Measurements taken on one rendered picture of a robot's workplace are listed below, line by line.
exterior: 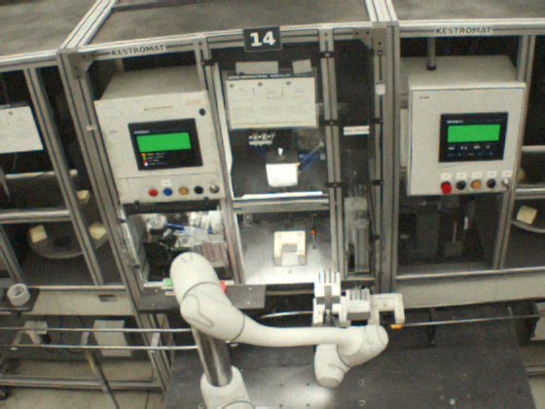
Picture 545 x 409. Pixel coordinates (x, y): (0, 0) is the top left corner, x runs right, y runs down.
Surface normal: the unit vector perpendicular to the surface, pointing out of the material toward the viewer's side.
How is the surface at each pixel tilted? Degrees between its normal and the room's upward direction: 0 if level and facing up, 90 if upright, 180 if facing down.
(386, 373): 0
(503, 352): 0
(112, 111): 90
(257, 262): 0
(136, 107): 90
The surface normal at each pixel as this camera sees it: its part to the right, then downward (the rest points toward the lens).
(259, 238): -0.09, -0.80
